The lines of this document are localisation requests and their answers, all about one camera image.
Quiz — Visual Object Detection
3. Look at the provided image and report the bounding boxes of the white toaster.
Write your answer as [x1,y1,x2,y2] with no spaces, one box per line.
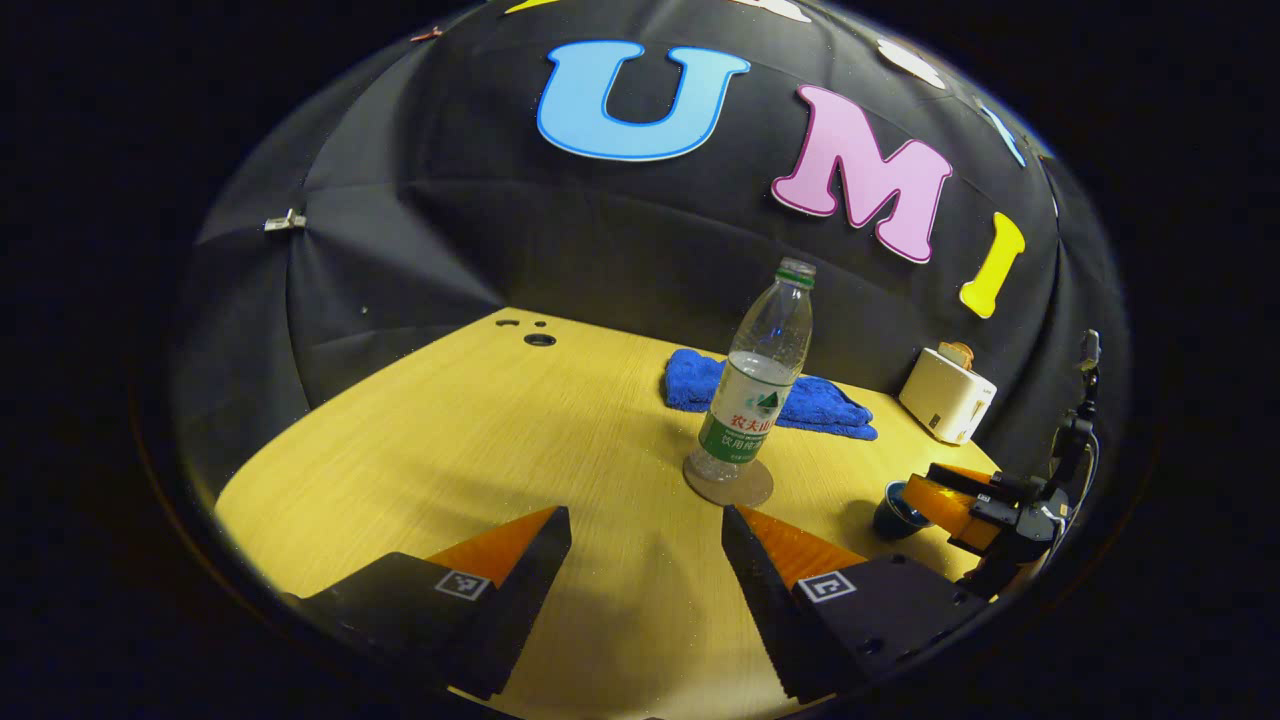
[898,346,998,446]

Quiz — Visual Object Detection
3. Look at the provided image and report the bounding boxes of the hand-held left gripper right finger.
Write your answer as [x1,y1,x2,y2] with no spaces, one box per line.
[720,505,993,701]

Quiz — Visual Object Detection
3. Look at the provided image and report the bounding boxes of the dark blue teacup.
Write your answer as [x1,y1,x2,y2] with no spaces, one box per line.
[873,480,941,542]

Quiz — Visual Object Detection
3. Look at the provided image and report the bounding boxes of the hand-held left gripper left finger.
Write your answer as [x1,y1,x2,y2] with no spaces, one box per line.
[285,505,573,701]

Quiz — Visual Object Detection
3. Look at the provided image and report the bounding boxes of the black backdrop cloth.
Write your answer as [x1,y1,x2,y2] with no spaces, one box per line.
[170,0,1131,501]

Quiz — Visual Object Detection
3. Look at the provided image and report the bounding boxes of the blue folded towel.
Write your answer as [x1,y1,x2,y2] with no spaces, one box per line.
[662,348,879,442]

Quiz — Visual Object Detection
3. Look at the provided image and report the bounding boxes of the clear plastic water bottle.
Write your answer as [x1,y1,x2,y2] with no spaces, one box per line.
[688,257,817,483]

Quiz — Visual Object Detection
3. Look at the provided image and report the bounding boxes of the brown round coaster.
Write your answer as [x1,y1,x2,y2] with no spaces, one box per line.
[683,455,775,509]

